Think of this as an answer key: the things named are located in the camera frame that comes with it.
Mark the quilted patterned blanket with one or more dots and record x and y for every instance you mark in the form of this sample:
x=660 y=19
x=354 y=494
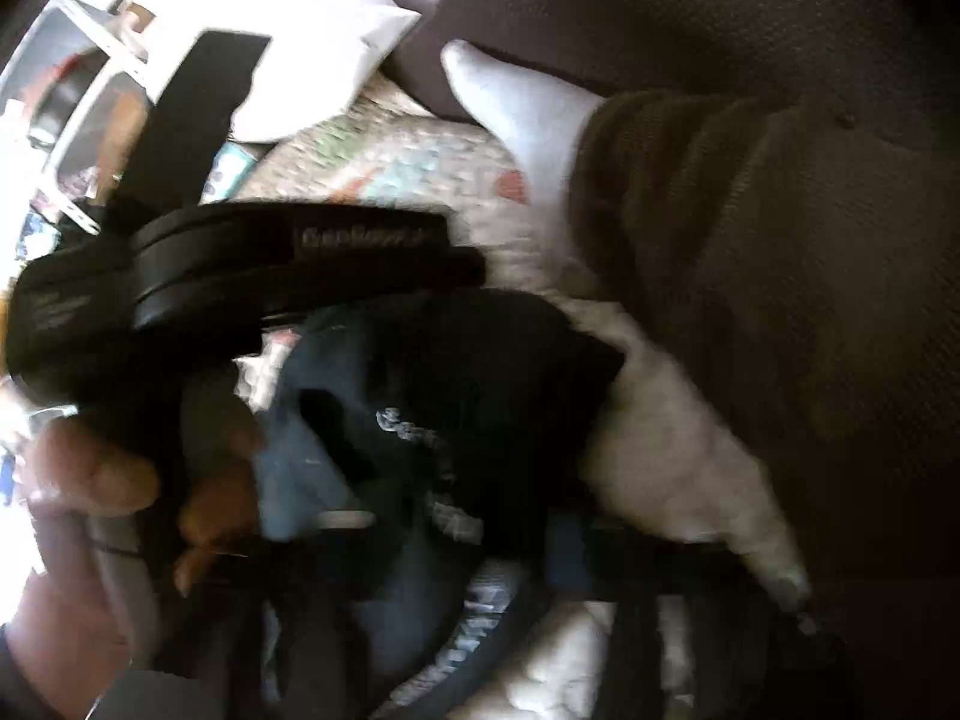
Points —
x=675 y=465

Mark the white pillow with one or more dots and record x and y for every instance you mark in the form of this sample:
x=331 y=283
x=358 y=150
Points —
x=322 y=30

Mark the person's left hand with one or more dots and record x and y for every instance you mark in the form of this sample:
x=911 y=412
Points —
x=90 y=476

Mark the person's left forearm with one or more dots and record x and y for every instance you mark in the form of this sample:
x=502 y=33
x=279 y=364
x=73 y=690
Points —
x=52 y=660

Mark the white shelf unit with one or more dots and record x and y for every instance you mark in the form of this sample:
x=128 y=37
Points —
x=105 y=52

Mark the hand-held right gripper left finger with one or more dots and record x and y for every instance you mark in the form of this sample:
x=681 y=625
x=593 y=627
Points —
x=225 y=615

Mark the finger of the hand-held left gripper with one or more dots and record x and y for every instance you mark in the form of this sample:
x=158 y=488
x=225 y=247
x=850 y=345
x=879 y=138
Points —
x=202 y=97

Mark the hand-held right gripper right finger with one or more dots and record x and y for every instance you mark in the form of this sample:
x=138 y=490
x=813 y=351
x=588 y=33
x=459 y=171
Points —
x=660 y=637

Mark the person's brown trouser leg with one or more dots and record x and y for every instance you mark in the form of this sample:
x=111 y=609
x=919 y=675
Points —
x=750 y=277

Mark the person's white-socked foot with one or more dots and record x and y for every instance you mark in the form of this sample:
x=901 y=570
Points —
x=517 y=120

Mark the black pants with white print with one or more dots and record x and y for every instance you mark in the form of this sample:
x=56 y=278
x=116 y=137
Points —
x=487 y=390

